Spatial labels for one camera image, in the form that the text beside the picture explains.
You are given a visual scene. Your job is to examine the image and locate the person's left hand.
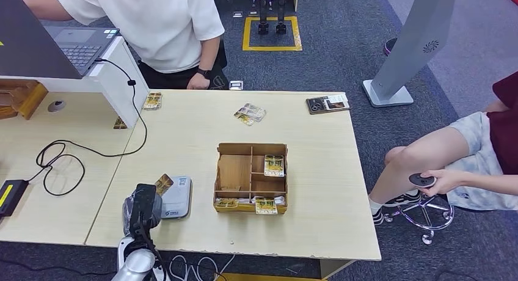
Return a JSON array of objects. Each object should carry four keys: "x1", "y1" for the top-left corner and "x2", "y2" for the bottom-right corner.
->
[{"x1": 186, "y1": 73, "x2": 211, "y2": 90}]

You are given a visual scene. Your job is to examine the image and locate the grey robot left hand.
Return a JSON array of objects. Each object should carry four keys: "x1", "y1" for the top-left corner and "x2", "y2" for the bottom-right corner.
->
[{"x1": 122, "y1": 184, "x2": 163, "y2": 236}]

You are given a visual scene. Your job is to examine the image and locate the person's hand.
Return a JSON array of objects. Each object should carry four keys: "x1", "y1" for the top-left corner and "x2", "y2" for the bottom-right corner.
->
[{"x1": 420, "y1": 169, "x2": 466, "y2": 198}]

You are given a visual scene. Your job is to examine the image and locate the round handheld device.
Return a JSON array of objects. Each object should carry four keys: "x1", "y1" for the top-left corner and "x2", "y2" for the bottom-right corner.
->
[{"x1": 409, "y1": 173, "x2": 438, "y2": 190}]

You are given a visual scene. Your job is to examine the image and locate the yellow ID card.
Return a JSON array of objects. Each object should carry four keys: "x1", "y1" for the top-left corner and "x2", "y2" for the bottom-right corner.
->
[{"x1": 155, "y1": 173, "x2": 174, "y2": 197}]

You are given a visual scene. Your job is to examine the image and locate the stack of yellow cards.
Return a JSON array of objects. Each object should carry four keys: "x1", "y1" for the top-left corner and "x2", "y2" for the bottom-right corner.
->
[{"x1": 142, "y1": 92, "x2": 163, "y2": 111}]

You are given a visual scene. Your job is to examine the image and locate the wooden compartment box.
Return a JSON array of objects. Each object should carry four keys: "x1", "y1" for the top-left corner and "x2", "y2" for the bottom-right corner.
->
[{"x1": 213, "y1": 143, "x2": 289, "y2": 215}]

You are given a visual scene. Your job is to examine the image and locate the person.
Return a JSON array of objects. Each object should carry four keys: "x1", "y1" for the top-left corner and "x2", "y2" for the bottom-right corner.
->
[
  {"x1": 368, "y1": 70, "x2": 518, "y2": 226},
  {"x1": 22, "y1": 0, "x2": 230, "y2": 90}
]

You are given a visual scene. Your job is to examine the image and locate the chrome stool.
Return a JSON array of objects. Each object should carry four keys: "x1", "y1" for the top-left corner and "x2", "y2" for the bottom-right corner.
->
[{"x1": 382, "y1": 183, "x2": 456, "y2": 246}]

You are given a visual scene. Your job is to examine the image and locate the loose pile of cards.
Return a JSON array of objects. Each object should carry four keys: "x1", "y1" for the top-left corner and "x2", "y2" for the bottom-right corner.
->
[{"x1": 233, "y1": 103, "x2": 267, "y2": 126}]

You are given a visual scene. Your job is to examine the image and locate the yellow floor tape square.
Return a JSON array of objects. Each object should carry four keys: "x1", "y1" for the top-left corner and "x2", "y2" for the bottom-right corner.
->
[{"x1": 242, "y1": 15, "x2": 303, "y2": 52}]

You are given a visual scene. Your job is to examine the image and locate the white desk riser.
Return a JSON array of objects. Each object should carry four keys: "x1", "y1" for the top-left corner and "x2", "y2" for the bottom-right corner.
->
[{"x1": 0, "y1": 36, "x2": 150, "y2": 130}]

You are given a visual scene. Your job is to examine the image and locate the background humanoid robot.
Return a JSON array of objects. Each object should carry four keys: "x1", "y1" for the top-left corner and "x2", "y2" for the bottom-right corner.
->
[{"x1": 252, "y1": 0, "x2": 288, "y2": 35}]

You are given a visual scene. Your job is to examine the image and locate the black power adapter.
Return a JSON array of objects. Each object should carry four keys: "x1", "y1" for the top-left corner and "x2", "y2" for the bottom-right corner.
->
[{"x1": 0, "y1": 179, "x2": 29, "y2": 219}]

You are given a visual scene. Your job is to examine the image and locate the grey kiosk stand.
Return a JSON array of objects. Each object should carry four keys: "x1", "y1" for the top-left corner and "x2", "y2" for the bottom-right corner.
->
[{"x1": 362, "y1": 0, "x2": 460, "y2": 108}]

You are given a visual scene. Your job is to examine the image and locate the dark rounded object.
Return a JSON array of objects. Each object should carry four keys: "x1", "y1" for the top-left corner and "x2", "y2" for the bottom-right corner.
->
[{"x1": 383, "y1": 37, "x2": 399, "y2": 57}]

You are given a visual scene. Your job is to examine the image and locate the wooden desk tray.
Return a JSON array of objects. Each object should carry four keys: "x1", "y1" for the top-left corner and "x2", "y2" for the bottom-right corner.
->
[{"x1": 0, "y1": 79, "x2": 48, "y2": 121}]

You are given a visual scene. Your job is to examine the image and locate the dark grey laptop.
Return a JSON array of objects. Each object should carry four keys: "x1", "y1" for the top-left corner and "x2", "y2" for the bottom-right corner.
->
[{"x1": 0, "y1": 0, "x2": 120, "y2": 80}]

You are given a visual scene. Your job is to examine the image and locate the black power cable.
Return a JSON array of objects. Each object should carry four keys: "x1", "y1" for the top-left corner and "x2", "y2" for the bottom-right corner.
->
[{"x1": 35, "y1": 58, "x2": 148, "y2": 197}]

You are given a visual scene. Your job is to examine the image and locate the white cables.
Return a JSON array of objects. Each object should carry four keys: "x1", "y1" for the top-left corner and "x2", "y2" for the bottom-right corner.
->
[{"x1": 167, "y1": 254, "x2": 236, "y2": 281}]

